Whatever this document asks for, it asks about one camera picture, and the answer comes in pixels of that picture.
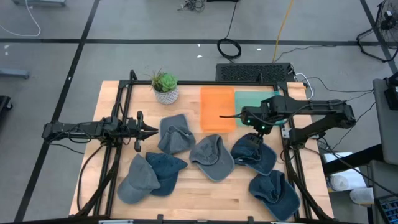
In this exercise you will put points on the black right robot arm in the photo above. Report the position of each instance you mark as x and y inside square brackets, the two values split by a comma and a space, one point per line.
[326, 105]

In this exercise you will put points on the gray furniture foot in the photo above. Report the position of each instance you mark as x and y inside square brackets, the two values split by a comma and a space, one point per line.
[14, 73]

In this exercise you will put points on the white paper roll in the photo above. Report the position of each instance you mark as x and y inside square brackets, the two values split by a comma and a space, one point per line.
[346, 180]
[362, 195]

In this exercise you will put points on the orange translucent plastic bin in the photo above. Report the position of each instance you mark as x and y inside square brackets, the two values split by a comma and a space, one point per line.
[214, 105]

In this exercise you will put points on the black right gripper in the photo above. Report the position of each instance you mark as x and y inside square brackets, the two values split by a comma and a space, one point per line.
[255, 116]

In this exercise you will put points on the black floor object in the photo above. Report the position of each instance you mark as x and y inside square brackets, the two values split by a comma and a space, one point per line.
[4, 105]

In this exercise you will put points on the potted succulent in patterned pot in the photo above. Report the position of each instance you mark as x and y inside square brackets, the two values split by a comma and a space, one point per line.
[164, 88]

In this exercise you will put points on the gray cabinet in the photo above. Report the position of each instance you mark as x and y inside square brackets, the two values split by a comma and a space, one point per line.
[385, 130]

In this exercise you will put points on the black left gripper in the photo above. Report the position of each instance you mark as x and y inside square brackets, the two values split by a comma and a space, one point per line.
[138, 130]

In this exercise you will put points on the dark blue denim baseball cap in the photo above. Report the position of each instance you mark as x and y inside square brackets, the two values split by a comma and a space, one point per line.
[258, 160]
[276, 196]
[170, 171]

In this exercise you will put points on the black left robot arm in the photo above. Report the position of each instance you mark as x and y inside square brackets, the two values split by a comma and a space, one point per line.
[77, 129]

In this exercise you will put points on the black aluminium table frame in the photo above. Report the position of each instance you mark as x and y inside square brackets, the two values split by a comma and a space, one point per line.
[192, 82]

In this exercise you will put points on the green translucent plastic bin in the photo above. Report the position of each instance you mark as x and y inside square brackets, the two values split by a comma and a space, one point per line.
[247, 99]

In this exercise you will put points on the black device on cabinet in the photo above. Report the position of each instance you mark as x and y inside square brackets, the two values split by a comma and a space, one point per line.
[392, 93]

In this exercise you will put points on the gray furniture bar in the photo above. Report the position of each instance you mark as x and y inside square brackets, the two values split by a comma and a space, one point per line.
[38, 2]

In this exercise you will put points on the black perforated computer case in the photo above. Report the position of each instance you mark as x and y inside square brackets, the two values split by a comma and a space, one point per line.
[252, 72]

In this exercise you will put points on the gray baseball cap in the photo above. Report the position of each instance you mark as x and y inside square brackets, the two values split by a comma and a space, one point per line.
[136, 185]
[214, 158]
[175, 140]

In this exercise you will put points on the black floor fan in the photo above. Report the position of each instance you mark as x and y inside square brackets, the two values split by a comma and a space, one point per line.
[388, 23]

